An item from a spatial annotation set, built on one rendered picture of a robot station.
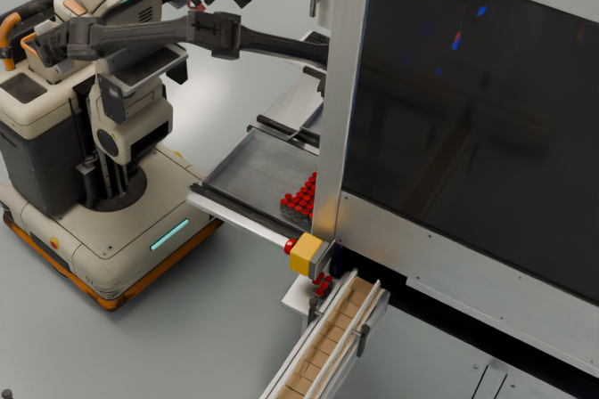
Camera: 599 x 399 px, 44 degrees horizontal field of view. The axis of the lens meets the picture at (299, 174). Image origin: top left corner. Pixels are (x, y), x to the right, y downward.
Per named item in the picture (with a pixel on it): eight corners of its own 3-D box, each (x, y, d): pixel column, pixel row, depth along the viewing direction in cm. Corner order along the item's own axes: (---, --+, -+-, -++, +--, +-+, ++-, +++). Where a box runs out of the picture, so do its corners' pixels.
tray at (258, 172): (352, 181, 215) (353, 173, 212) (307, 241, 199) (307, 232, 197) (252, 135, 226) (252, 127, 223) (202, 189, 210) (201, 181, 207)
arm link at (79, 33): (57, 28, 197) (56, 47, 197) (73, 20, 189) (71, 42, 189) (90, 34, 203) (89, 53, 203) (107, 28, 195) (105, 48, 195)
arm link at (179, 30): (205, 1, 173) (203, 44, 173) (237, 16, 185) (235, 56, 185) (62, 17, 194) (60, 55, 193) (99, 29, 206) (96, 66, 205)
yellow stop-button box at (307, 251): (328, 261, 185) (330, 243, 180) (314, 281, 181) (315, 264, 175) (301, 248, 187) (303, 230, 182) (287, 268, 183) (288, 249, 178)
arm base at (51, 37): (65, 21, 206) (28, 40, 199) (77, 16, 199) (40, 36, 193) (81, 49, 209) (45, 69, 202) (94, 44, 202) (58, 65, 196)
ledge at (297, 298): (353, 293, 191) (354, 289, 189) (328, 330, 183) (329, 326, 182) (306, 269, 195) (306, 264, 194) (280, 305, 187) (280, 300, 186)
